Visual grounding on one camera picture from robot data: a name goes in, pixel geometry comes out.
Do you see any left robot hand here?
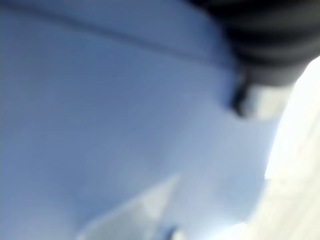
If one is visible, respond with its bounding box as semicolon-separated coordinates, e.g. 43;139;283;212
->
188;0;320;119

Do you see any blue plastic folder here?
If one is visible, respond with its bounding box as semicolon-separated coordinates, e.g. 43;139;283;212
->
0;0;281;240

